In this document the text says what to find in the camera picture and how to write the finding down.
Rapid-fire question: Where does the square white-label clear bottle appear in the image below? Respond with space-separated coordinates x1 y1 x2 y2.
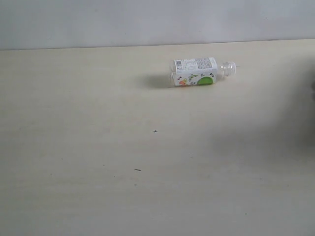
170 57 236 87

